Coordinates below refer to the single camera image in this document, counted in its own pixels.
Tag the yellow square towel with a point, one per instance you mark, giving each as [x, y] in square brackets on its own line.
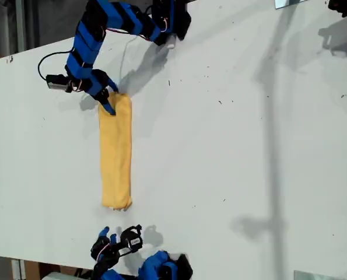
[116, 151]

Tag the brown cardboard box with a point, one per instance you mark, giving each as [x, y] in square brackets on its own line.
[31, 269]

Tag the black bulky object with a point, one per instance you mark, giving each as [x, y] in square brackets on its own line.
[343, 7]

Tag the silver black gripper camera box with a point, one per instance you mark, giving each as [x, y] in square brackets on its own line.
[56, 83]

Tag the grey metal post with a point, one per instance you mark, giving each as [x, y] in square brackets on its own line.
[20, 26]

